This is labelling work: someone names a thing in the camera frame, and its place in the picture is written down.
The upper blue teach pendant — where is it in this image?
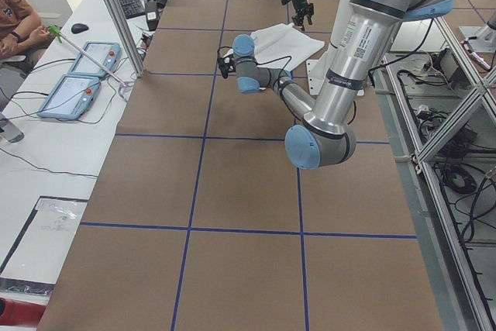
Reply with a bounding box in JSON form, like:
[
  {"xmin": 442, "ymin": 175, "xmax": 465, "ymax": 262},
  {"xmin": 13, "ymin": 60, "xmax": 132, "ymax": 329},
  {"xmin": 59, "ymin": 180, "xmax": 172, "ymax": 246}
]
[{"xmin": 68, "ymin": 41, "xmax": 121, "ymax": 78}]

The metal rod green tip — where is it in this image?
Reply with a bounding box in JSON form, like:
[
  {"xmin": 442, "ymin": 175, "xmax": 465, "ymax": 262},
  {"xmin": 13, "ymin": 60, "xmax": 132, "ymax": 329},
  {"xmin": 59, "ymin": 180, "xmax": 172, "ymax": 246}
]
[{"xmin": 46, "ymin": 24, "xmax": 134, "ymax": 88}]

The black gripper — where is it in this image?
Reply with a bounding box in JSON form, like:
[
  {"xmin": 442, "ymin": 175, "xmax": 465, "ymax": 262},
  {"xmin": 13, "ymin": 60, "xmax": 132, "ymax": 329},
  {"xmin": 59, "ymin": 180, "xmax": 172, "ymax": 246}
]
[{"xmin": 291, "ymin": 0, "xmax": 314, "ymax": 27}]

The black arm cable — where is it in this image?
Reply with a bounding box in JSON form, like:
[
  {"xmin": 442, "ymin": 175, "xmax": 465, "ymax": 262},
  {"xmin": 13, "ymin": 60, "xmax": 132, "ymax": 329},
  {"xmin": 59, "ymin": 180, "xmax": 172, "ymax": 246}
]
[{"xmin": 216, "ymin": 46, "xmax": 294, "ymax": 76}]

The black computer mouse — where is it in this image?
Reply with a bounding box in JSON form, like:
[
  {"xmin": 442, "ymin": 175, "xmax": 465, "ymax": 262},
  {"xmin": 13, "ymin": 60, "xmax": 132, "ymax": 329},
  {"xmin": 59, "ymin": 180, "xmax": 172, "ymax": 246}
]
[{"xmin": 71, "ymin": 22, "xmax": 89, "ymax": 34}]

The seated person orange shirt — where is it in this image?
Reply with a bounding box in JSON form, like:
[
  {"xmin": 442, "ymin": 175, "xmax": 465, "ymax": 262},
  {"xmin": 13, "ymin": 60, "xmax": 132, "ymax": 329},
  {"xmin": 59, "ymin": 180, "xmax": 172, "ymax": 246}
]
[{"xmin": 1, "ymin": 0, "xmax": 53, "ymax": 78}]

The plastic sheet bag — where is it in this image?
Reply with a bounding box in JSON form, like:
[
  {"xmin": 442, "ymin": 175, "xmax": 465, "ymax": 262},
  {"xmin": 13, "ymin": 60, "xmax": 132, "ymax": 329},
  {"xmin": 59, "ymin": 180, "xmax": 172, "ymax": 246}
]
[{"xmin": 1, "ymin": 195, "xmax": 88, "ymax": 297}]

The white long-sleeve printed shirt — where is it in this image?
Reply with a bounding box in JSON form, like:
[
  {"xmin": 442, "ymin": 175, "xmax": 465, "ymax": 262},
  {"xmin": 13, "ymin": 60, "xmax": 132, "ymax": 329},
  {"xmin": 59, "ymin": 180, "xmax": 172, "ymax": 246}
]
[{"xmin": 247, "ymin": 22, "xmax": 326, "ymax": 69}]

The lower blue teach pendant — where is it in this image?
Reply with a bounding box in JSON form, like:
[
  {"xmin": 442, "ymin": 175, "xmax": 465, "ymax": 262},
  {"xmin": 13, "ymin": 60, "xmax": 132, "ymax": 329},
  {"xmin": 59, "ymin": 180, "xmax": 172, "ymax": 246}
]
[{"xmin": 36, "ymin": 74, "xmax": 101, "ymax": 120}]

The aluminium frame post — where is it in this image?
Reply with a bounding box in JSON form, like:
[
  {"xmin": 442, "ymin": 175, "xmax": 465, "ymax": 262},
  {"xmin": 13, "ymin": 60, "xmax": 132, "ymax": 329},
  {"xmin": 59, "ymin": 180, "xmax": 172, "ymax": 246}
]
[{"xmin": 103, "ymin": 0, "xmax": 144, "ymax": 78}]

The black keyboard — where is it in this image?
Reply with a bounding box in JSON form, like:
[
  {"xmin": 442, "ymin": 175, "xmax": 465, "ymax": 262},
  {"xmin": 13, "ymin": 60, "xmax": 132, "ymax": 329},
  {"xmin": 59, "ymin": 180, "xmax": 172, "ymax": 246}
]
[{"xmin": 119, "ymin": 0, "xmax": 145, "ymax": 19}]

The blue teach pendant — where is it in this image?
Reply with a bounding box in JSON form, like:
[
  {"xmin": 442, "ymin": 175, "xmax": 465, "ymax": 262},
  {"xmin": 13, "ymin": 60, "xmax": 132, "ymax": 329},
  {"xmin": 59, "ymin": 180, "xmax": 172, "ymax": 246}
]
[
  {"xmin": 36, "ymin": 74, "xmax": 101, "ymax": 120},
  {"xmin": 68, "ymin": 41, "xmax": 121, "ymax": 78}
]

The white central pillar mount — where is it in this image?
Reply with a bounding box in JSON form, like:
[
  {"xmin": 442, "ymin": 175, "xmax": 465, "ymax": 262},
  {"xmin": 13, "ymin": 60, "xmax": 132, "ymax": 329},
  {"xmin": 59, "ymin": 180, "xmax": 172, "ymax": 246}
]
[{"xmin": 305, "ymin": 0, "xmax": 352, "ymax": 95}]

